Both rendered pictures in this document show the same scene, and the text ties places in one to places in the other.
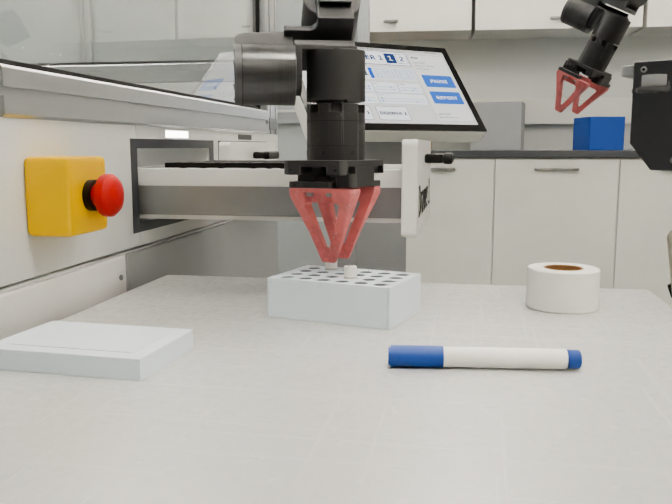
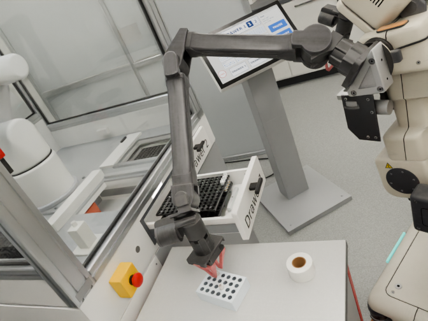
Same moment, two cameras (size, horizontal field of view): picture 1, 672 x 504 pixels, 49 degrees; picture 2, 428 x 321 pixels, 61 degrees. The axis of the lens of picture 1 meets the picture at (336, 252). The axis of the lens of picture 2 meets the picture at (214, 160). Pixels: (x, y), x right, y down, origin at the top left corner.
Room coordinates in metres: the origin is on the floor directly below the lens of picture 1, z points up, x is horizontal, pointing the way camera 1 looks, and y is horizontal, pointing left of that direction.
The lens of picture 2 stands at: (0.06, -0.37, 1.55)
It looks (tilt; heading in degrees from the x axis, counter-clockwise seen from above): 28 degrees down; 20
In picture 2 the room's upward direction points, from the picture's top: 24 degrees counter-clockwise
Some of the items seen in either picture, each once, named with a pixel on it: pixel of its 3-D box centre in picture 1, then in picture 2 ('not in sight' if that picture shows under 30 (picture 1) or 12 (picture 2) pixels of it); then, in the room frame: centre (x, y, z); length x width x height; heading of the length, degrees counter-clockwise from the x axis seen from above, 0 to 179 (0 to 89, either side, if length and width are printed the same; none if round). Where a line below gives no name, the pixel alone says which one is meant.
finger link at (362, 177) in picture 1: (337, 213); (212, 260); (0.74, 0.00, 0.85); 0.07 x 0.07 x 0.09; 65
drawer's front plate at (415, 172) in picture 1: (417, 183); (250, 194); (0.97, -0.11, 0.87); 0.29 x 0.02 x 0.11; 170
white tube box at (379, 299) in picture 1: (345, 294); (223, 288); (0.70, -0.01, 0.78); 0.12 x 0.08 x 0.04; 65
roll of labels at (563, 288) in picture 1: (562, 287); (300, 267); (0.74, -0.23, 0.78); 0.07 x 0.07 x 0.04
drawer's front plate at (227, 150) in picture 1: (250, 173); (195, 153); (1.34, 0.15, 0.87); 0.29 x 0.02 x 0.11; 170
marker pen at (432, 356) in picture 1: (483, 357); not in sight; (0.53, -0.11, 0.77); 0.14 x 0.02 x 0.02; 86
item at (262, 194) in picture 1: (262, 188); (194, 202); (1.01, 0.10, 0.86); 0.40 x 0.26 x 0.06; 80
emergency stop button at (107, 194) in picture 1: (103, 195); (135, 279); (0.70, 0.22, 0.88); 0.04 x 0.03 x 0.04; 170
